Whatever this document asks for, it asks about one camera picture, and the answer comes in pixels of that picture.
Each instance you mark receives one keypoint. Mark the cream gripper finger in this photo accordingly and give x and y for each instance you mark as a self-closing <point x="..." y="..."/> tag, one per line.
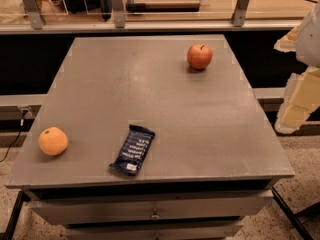
<point x="301" y="99"/>
<point x="288" y="42"/>

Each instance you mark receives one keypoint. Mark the blue rxbar wrapper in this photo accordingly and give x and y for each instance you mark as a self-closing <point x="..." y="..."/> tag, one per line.
<point x="133" y="151"/>

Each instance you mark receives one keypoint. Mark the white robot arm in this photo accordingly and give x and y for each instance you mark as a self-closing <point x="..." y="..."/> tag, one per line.
<point x="308" y="39"/>

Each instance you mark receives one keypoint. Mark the red apple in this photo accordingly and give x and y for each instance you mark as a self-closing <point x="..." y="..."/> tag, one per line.
<point x="199" y="56"/>

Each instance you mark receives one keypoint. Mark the grey drawer cabinet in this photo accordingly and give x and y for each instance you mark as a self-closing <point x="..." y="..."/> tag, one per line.
<point x="213" y="160"/>

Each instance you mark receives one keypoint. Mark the orange fruit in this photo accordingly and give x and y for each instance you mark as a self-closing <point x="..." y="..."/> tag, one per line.
<point x="53" y="141"/>

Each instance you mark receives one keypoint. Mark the metal railing with glass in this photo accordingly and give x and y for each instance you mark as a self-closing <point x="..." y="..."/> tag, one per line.
<point x="38" y="16"/>

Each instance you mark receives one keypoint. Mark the black floor frame bar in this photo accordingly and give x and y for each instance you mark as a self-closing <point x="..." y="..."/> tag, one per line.
<point x="300" y="218"/>

